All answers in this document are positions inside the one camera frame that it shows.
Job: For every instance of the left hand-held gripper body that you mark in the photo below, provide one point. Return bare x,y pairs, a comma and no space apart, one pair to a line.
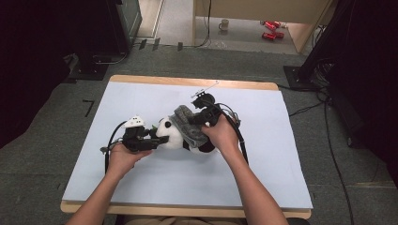
136,139

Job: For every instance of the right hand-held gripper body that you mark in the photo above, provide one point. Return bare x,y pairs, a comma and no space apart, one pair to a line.
209,114

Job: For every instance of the grey fluffy towel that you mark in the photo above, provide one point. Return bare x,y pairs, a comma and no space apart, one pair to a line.
191,131

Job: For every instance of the panda plush toy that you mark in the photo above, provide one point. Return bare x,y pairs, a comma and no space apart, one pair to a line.
170,136

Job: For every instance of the person's left hand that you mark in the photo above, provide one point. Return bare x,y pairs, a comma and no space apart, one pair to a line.
123,162

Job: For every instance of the person's right hand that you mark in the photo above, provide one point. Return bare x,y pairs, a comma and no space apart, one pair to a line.
223,137

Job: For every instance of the white table mat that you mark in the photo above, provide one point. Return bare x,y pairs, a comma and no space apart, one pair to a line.
175,181

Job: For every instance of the wooden table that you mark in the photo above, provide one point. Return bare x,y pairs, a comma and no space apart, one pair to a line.
150,79

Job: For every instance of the black corner tape mark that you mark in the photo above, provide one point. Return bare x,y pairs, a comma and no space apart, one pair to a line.
90,106

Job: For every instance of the black tape strip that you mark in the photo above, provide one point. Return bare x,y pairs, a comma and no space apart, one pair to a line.
142,44
156,44
180,46

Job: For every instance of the black stand base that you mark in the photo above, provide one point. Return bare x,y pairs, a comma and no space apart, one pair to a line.
89,70
297,78

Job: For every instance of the beige mug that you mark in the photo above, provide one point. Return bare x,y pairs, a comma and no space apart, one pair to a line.
223,25

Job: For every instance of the red can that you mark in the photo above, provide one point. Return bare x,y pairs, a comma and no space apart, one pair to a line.
280,35
268,36
277,23
270,26

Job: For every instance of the black cabinet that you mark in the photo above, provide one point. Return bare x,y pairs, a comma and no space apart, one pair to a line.
125,25

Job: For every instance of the light wooden desk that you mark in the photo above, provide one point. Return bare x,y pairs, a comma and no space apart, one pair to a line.
266,7

